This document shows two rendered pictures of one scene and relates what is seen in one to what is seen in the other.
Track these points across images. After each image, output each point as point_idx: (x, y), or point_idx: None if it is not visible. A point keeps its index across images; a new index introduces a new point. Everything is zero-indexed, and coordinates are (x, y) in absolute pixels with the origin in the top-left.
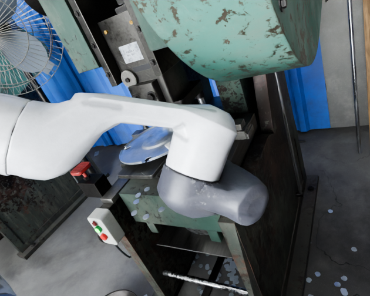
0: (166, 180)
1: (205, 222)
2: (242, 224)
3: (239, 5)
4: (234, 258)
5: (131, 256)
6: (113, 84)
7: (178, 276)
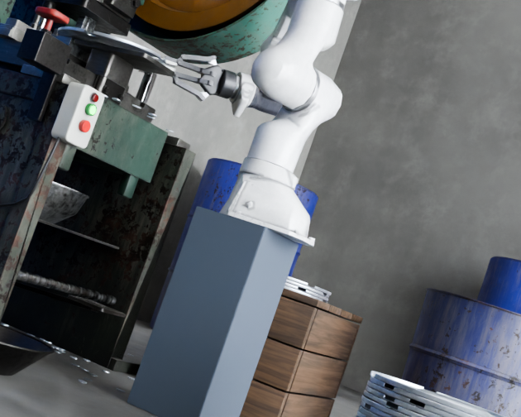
0: None
1: (139, 162)
2: None
3: None
4: (168, 203)
5: (32, 197)
6: None
7: (29, 274)
